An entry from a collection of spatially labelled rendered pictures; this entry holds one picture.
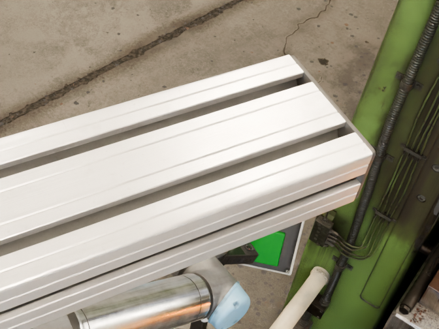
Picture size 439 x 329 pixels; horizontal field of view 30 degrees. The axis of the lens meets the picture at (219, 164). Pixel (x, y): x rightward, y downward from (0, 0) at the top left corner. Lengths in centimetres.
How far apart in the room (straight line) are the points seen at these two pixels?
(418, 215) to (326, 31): 211
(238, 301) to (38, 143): 88
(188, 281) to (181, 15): 262
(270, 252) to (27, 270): 132
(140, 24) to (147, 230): 332
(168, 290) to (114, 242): 83
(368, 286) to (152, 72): 169
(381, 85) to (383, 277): 56
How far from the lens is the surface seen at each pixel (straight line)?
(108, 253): 40
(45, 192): 42
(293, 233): 168
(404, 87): 163
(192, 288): 126
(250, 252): 160
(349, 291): 215
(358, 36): 389
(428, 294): 179
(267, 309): 280
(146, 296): 119
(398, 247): 196
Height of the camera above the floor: 236
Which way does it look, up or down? 48 degrees down
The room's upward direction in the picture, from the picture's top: 11 degrees clockwise
